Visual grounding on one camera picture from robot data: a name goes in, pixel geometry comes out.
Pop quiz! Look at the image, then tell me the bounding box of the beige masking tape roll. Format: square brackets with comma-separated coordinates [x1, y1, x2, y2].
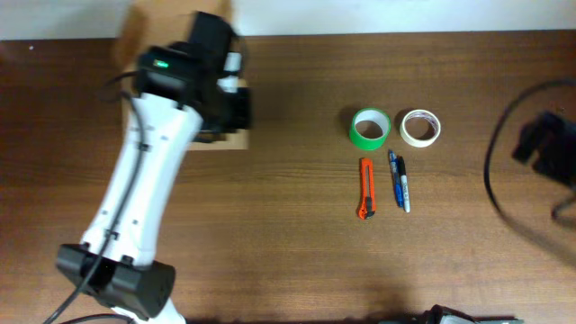
[400, 109, 442, 148]

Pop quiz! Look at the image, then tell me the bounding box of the black white marker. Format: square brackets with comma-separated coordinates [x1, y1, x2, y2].
[397, 157, 410, 213]

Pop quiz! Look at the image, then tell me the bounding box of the cardboard box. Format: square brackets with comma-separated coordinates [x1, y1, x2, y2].
[114, 0, 252, 150]

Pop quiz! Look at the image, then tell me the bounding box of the orange utility knife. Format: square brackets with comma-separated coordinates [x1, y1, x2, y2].
[357, 157, 376, 220]

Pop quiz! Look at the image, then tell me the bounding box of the green tape roll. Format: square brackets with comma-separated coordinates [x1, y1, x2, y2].
[349, 108, 392, 150]

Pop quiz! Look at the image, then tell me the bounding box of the blue pen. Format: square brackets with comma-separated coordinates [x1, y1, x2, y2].
[388, 149, 403, 208]

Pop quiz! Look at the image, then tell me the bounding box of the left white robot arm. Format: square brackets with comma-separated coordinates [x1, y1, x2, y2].
[56, 12, 252, 323]

